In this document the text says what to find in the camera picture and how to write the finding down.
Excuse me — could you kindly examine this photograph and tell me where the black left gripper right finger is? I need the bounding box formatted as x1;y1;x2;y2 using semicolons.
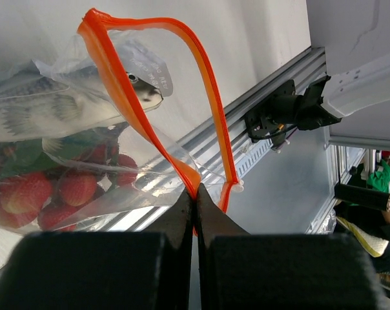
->
194;185;385;309

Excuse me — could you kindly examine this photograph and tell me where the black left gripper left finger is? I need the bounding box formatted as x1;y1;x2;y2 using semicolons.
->
0;191;192;309

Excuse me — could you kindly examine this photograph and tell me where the clear orange zip top bag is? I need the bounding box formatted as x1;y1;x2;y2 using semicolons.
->
0;8;244;231

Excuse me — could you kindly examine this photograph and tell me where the grey toy fish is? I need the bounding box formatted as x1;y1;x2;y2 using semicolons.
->
0;64;165;143

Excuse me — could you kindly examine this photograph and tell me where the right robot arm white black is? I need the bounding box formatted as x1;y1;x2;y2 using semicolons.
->
321;53;390;118

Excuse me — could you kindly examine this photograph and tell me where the person in background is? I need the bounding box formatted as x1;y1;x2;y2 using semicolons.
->
334;153;390;282

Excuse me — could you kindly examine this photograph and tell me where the slotted white cable duct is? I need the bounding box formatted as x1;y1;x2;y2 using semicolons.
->
232;138;272;179

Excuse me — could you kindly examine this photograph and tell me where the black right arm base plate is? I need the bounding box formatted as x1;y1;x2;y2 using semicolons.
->
244;76;341;149

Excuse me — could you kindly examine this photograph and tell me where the aluminium mounting rail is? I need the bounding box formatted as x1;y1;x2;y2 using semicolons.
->
85;46;328;232

